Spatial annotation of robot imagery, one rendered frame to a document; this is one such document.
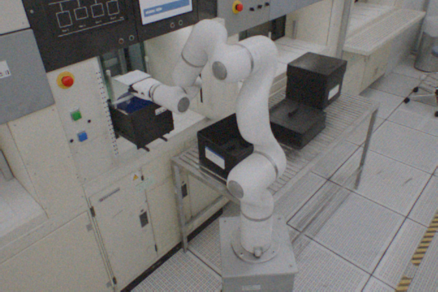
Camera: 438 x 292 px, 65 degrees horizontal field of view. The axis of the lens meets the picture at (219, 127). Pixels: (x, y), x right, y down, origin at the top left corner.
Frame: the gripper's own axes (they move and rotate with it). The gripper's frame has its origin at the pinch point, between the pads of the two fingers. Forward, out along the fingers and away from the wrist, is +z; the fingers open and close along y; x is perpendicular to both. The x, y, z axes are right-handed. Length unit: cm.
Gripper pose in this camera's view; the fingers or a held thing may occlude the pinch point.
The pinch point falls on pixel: (133, 81)
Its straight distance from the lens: 154.7
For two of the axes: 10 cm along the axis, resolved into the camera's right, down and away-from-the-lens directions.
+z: -7.4, -3.5, 5.8
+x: -0.3, -8.4, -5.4
